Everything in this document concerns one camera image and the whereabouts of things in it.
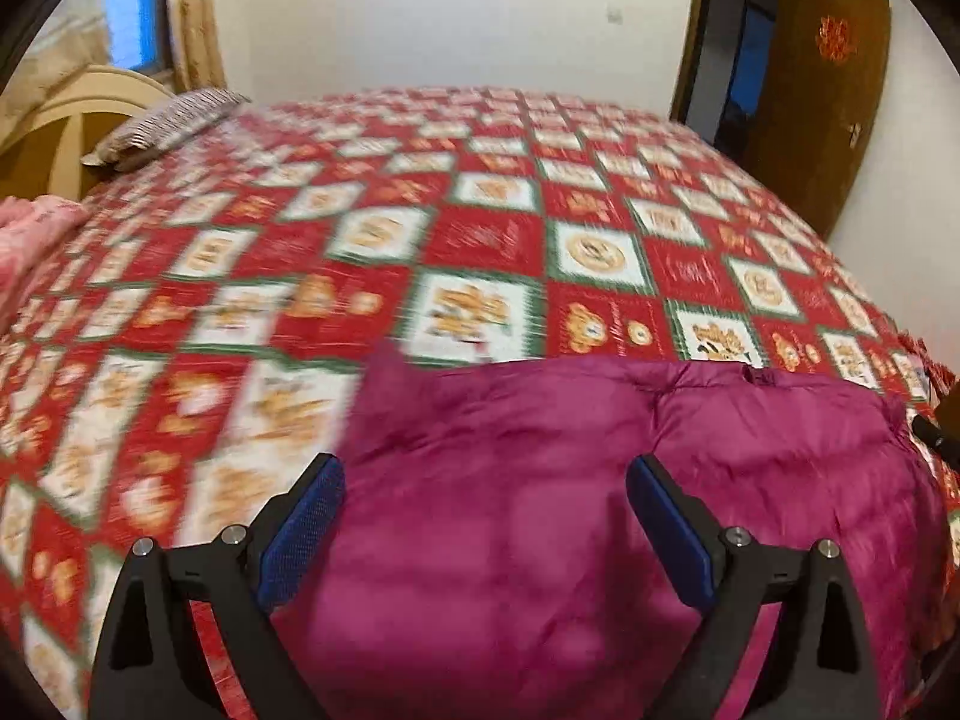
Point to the red paper door decoration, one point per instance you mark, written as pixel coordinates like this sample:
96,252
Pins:
836,37

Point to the wooden bed headboard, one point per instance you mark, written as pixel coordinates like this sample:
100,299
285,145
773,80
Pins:
67,120

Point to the brown wooden door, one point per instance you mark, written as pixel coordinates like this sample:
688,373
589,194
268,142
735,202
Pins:
817,112

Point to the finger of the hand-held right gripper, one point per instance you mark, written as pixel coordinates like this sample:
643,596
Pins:
932,433

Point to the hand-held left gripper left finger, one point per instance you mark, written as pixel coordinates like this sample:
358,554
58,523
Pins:
300,532

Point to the red printed bed sheet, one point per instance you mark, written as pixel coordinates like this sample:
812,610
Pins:
487,225

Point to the narrow beige floral curtain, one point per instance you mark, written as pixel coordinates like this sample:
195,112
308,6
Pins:
196,15

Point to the dark wooden door frame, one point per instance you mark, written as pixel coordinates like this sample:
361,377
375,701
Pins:
694,37

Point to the pink folded quilt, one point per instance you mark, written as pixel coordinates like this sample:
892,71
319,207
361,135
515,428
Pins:
34,247

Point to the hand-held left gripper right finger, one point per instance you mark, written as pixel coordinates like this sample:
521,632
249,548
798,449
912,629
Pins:
670,532

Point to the wide beige floral curtain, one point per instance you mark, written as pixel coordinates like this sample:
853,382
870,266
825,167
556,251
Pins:
64,60

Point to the window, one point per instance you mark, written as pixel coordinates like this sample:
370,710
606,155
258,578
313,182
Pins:
135,7

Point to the striped pillow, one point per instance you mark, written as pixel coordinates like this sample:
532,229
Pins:
161,127

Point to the magenta puffer jacket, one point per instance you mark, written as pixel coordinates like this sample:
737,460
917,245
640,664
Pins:
510,502

